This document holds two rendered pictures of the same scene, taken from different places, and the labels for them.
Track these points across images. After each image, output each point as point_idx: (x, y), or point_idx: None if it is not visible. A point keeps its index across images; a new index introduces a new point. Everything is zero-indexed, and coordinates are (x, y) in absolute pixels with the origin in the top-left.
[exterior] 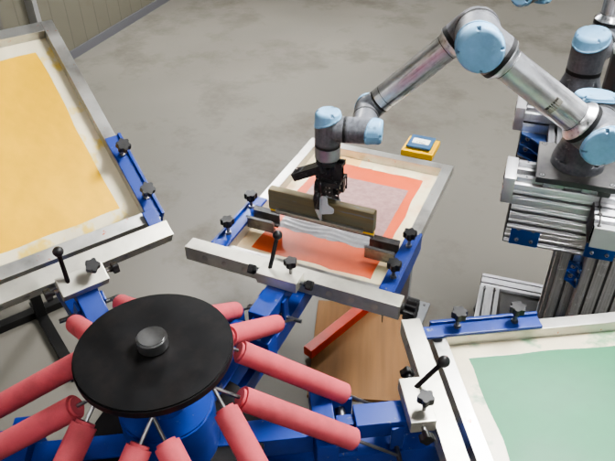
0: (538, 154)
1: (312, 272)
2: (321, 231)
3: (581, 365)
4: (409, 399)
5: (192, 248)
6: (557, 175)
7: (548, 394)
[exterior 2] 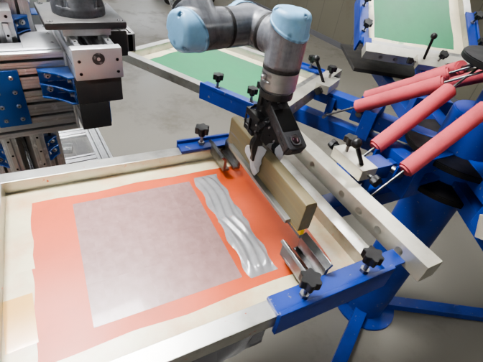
0: (77, 23)
1: (316, 157)
2: (239, 220)
3: (209, 79)
4: (332, 81)
5: (432, 251)
6: (112, 16)
7: (241, 83)
